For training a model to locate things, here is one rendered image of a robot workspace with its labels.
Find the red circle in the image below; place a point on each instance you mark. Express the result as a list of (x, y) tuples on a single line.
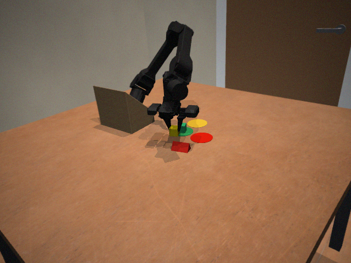
[(201, 137)]

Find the yellow circle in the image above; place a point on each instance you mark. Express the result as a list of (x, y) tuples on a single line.
[(197, 123)]

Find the green circle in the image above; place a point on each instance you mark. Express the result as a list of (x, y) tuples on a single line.
[(188, 132)]

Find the green block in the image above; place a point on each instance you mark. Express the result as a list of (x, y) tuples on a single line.
[(183, 128)]

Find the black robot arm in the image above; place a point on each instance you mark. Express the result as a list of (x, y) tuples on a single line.
[(181, 67)]

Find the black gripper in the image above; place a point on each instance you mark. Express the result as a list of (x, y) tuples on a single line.
[(191, 111)]

